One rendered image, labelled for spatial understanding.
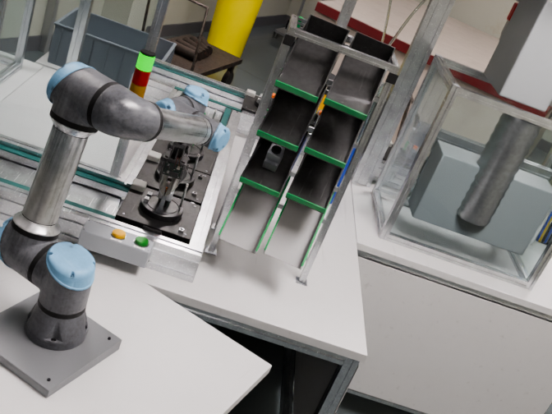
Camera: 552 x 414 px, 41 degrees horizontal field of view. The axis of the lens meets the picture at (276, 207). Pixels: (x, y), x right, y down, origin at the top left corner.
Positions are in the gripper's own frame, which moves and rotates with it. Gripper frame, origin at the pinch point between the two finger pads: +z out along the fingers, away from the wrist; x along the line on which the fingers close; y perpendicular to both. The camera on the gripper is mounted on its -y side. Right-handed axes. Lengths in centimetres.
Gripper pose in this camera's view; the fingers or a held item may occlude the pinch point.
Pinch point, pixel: (165, 190)
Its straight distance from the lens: 232.9
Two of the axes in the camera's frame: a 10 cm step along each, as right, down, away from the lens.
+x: 9.4, 3.2, 1.1
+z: -3.4, 8.4, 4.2
